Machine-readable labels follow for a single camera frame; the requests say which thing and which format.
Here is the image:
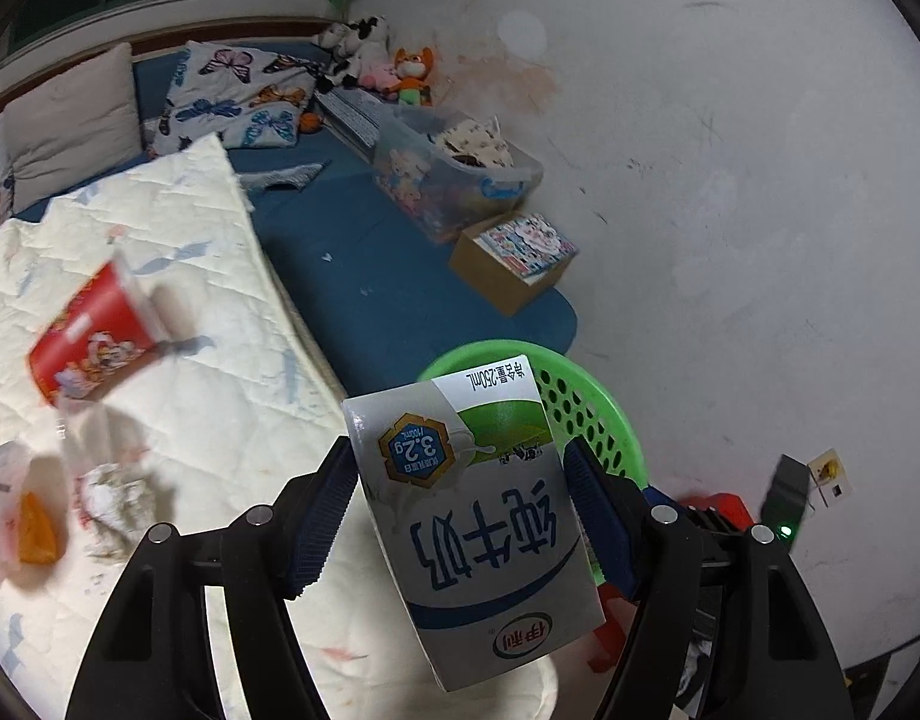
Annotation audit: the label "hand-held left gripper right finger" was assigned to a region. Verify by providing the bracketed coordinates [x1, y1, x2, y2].
[563, 436, 857, 720]

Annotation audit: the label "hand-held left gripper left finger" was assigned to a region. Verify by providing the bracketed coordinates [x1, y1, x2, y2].
[64, 435, 359, 720]

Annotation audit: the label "green plastic basket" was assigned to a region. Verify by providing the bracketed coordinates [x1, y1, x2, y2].
[416, 340, 651, 587]

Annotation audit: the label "white and blue milk carton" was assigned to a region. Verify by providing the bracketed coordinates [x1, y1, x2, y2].
[341, 354, 609, 692]

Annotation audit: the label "red plastic stool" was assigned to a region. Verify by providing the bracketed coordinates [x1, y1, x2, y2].
[586, 491, 753, 676]

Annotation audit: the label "crumpled white tissue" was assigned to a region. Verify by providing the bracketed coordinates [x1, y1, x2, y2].
[77, 461, 157, 563]

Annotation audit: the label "blue mattress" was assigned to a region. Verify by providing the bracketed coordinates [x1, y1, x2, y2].
[130, 37, 581, 398]

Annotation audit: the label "cardboard box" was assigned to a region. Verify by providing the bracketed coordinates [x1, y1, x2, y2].
[449, 214, 581, 317]

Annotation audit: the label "cartoon books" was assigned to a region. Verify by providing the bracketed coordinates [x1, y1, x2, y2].
[478, 215, 579, 286]

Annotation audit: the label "clear bag with orange item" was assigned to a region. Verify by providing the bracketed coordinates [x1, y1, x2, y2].
[0, 442, 63, 593]

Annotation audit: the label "red paper cup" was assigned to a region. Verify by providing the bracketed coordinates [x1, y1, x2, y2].
[28, 255, 168, 410]

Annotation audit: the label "clear plastic storage box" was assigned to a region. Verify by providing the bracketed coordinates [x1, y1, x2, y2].
[313, 88, 545, 245]

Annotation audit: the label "grey printed cloth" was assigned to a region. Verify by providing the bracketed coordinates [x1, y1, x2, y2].
[238, 160, 333, 192]

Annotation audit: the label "white patterned cloth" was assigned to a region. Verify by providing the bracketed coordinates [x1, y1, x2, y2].
[425, 116, 517, 170]

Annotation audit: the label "pink plush toy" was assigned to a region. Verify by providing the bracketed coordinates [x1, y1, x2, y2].
[358, 64, 401, 95]

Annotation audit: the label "orange fox plush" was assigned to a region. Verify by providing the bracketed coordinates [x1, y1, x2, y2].
[388, 46, 436, 107]

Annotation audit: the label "grey pillow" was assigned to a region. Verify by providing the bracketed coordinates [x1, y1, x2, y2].
[2, 41, 146, 215]

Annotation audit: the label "black and white cow plush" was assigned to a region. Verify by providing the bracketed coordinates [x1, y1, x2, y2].
[313, 15, 393, 95]

